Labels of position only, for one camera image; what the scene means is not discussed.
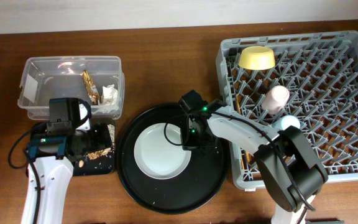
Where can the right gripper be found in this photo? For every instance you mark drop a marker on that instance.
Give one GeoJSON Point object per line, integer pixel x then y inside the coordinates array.
{"type": "Point", "coordinates": [188, 144]}

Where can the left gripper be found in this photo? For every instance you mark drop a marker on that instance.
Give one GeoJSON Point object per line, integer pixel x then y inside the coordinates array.
{"type": "Point", "coordinates": [102, 138]}

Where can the food scraps pile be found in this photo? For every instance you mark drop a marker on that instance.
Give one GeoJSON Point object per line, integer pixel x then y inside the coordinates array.
{"type": "Point", "coordinates": [99, 162]}

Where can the grey plate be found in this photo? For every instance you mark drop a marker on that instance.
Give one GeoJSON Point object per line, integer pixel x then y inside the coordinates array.
{"type": "Point", "coordinates": [156, 152]}

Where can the large white napkin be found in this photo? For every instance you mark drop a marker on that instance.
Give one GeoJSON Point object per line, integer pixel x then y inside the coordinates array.
{"type": "Point", "coordinates": [109, 95]}

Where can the gold snack wrapper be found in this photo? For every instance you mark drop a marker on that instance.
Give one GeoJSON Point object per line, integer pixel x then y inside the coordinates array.
{"type": "Point", "coordinates": [90, 88]}

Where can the wooden chopstick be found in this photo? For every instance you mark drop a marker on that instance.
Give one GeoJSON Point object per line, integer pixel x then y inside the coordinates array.
{"type": "Point", "coordinates": [238, 104]}
{"type": "Point", "coordinates": [249, 158]}

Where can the blue cup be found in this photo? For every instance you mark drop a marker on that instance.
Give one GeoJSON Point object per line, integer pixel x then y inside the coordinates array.
{"type": "Point", "coordinates": [285, 122]}

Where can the pink cup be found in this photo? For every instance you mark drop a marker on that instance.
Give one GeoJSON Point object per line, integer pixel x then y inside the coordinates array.
{"type": "Point", "coordinates": [275, 99]}

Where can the yellow bowl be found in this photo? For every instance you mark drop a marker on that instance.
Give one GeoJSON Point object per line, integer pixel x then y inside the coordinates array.
{"type": "Point", "coordinates": [257, 58]}

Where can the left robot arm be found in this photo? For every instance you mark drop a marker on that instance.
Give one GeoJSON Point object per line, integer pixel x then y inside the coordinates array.
{"type": "Point", "coordinates": [48, 178]}

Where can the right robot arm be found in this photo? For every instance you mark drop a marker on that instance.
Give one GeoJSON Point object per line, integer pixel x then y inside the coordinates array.
{"type": "Point", "coordinates": [291, 171]}

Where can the grey dishwasher rack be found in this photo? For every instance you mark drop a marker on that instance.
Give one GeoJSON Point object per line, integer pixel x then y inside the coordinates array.
{"type": "Point", "coordinates": [320, 70]}

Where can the black rectangular tray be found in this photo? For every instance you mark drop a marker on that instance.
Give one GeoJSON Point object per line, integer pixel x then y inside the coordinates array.
{"type": "Point", "coordinates": [65, 146]}

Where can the round black serving tray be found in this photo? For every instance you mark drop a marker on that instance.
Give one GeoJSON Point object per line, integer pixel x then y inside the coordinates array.
{"type": "Point", "coordinates": [191, 189]}

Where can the clear plastic bin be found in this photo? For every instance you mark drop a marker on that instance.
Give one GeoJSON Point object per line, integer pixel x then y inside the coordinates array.
{"type": "Point", "coordinates": [46, 78]}

